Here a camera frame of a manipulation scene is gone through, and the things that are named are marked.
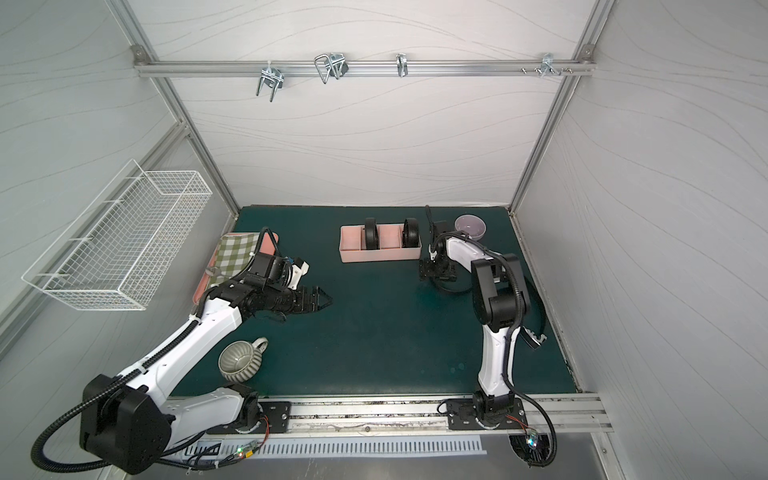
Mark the dark green table mat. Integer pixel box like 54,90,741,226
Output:
164,205,578,397

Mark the white wire basket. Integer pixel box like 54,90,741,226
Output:
21,160,212,311

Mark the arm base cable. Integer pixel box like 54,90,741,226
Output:
155,413,272,472
503,371,563,469

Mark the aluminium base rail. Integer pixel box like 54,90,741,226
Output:
259,393,613,437

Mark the metal hook clamp right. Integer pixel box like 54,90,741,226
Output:
520,53,573,78

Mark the left arm base cable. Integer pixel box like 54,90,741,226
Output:
155,413,272,472

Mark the metal hook clamp left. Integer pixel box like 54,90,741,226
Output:
256,65,284,102

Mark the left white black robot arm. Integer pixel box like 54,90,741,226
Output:
30,252,332,474

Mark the pink compartment storage box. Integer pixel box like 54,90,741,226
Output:
339,223,422,263

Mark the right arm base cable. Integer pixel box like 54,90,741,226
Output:
503,371,563,469

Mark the pink plastic tray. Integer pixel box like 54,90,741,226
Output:
195,232,277,311

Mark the aluminium crossbar rail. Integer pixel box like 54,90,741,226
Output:
135,57,597,79

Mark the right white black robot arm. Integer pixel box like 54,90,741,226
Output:
419,220,530,428

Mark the metal hook clamp centre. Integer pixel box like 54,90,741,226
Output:
313,53,349,84

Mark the metal ring clamp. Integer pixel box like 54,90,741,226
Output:
395,53,408,78

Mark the purple small bowl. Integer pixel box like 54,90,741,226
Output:
454,214,487,241

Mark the grey ribbed ceramic mug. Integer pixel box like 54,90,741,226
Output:
217,337,269,383

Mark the metal hook clamp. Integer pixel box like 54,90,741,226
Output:
520,53,573,78
256,65,284,102
313,53,349,84

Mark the green checkered cloth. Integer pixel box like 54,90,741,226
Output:
193,232,259,303

